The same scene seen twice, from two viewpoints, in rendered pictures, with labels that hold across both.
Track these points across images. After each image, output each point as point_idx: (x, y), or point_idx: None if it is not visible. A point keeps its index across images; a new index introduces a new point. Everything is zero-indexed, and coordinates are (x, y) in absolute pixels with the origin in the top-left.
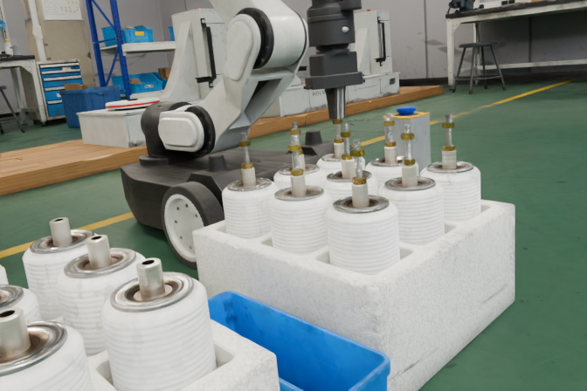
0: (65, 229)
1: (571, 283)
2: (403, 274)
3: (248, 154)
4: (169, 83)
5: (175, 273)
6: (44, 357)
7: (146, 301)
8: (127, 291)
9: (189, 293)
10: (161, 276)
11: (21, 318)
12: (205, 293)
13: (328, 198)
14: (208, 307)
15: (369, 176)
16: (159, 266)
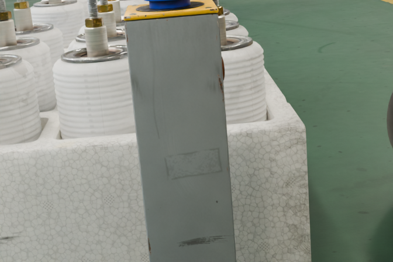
0: None
1: None
2: None
3: None
4: None
5: (59, 3)
6: None
7: (47, 2)
8: (66, 0)
9: (34, 6)
10: None
11: None
12: (35, 12)
13: (80, 32)
14: (40, 23)
15: (75, 39)
16: None
